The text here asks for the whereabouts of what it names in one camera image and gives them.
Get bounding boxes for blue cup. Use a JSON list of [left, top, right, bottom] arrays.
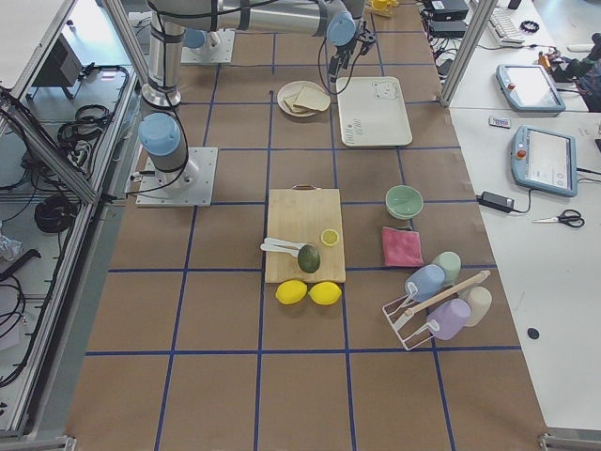
[[405, 264, 445, 303]]

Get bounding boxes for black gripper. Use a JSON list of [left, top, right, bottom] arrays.
[[328, 26, 375, 80]]

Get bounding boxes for bread slice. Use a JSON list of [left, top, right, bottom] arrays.
[[284, 93, 314, 115], [296, 85, 331, 112]]

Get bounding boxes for whole lemon right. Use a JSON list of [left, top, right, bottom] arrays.
[[308, 281, 342, 306]]

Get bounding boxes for white wire cup rack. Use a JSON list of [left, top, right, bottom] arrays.
[[381, 270, 492, 351]]

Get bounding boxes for purple cup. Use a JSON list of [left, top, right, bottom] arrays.
[[426, 298, 471, 340]]

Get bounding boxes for yellow mug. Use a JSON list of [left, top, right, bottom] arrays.
[[368, 0, 399, 17]]

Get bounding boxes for scissors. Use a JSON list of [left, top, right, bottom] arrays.
[[533, 209, 585, 229]]

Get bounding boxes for aluminium frame post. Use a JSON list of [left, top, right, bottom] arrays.
[[439, 0, 497, 107]]

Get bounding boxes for avocado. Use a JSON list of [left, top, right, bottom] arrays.
[[297, 244, 321, 273]]

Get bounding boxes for whole lemon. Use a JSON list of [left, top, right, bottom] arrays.
[[308, 281, 342, 306], [275, 280, 308, 305]]

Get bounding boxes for whole lemon left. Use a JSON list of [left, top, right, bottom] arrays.
[[275, 280, 308, 305]]

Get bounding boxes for pink cloth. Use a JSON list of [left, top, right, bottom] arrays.
[[382, 226, 424, 268]]

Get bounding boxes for cream bear tray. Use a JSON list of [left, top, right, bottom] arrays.
[[336, 76, 412, 148]]

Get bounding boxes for cream cup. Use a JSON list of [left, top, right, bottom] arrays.
[[458, 286, 492, 327]]

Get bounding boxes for wooden cutting board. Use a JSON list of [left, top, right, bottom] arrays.
[[265, 188, 347, 284]]

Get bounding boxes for round cream plate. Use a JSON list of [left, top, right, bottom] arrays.
[[277, 81, 327, 117]]

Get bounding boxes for teach pendant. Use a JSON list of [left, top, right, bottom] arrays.
[[496, 65, 566, 116], [510, 126, 578, 197]]

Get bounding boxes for far teach pendant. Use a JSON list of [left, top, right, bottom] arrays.
[[496, 65, 566, 116]]

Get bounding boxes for black power adapter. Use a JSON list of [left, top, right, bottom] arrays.
[[476, 191, 515, 213]]

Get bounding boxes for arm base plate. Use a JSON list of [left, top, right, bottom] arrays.
[[181, 28, 236, 65], [134, 147, 218, 208]]

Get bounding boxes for near teach pendant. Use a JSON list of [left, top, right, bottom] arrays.
[[510, 126, 578, 197]]

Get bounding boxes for lemon slice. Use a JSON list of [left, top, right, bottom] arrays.
[[320, 228, 340, 247]]

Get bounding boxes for green bowl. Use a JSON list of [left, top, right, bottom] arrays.
[[385, 185, 424, 220]]

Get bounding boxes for green cup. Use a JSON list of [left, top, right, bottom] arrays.
[[431, 251, 461, 287]]

